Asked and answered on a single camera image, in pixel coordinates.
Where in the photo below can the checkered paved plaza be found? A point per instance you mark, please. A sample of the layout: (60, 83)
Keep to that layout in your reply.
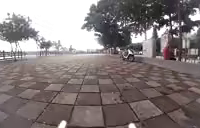
(88, 86)

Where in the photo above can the white scooter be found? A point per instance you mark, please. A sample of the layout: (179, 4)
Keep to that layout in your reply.
(128, 55)

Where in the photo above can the row of large dark trees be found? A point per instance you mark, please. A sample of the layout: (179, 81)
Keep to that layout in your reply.
(121, 20)

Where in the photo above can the red object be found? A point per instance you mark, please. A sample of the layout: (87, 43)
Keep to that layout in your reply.
(167, 53)

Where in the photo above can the robot's own part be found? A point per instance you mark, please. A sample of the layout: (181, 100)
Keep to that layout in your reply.
(132, 125)
(62, 124)

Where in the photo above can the row of small trees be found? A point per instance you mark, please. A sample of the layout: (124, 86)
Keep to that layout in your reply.
(15, 30)

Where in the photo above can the wooden railing fence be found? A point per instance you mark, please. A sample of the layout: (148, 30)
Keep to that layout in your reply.
(1, 55)

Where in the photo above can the white wall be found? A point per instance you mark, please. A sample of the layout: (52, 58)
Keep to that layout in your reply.
(149, 48)

